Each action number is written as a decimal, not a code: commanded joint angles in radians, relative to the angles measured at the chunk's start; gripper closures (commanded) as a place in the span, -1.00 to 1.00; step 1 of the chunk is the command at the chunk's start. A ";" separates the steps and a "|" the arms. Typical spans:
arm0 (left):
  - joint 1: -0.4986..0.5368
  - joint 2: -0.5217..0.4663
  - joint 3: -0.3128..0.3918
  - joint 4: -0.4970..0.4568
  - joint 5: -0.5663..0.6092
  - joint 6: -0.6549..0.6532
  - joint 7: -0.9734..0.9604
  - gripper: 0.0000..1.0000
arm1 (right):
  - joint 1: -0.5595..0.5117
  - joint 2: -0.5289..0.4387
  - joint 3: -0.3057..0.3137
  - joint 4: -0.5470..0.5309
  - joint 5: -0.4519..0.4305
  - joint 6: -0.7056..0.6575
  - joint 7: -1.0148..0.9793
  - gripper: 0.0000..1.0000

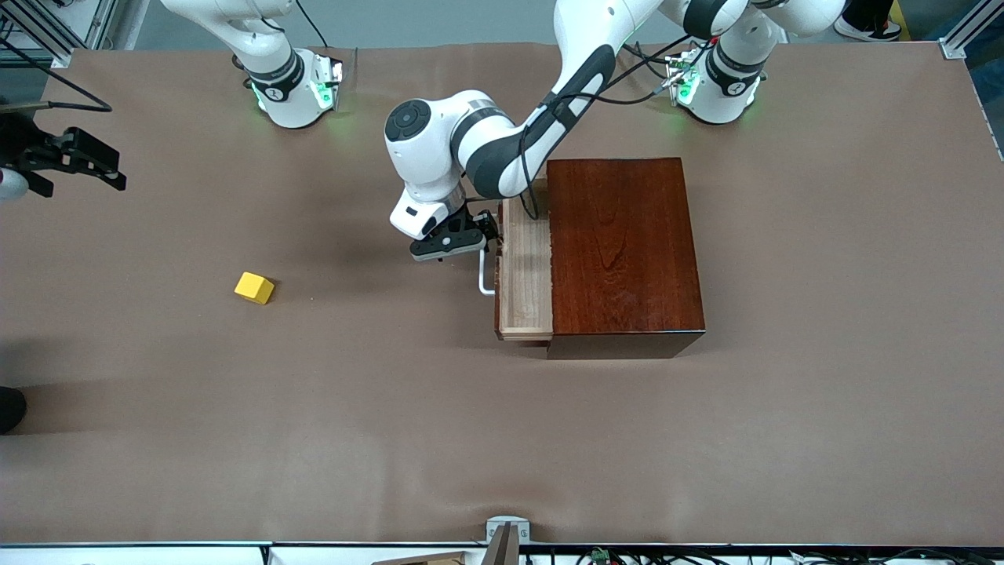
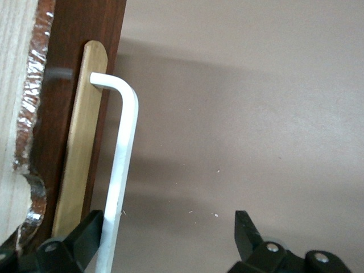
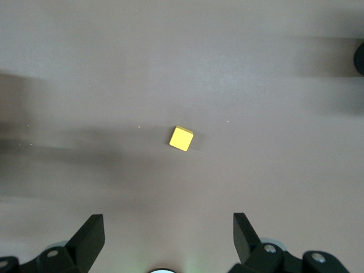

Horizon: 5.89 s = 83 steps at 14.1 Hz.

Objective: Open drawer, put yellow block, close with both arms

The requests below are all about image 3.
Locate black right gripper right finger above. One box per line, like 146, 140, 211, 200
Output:
229, 212, 349, 273

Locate yellow wooden block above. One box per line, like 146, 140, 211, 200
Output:
168, 125, 195, 152

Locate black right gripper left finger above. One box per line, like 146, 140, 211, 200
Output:
0, 214, 106, 273

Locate black round knob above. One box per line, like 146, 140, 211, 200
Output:
353, 42, 364, 76

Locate brown table cloth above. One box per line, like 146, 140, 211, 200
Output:
0, 0, 364, 273

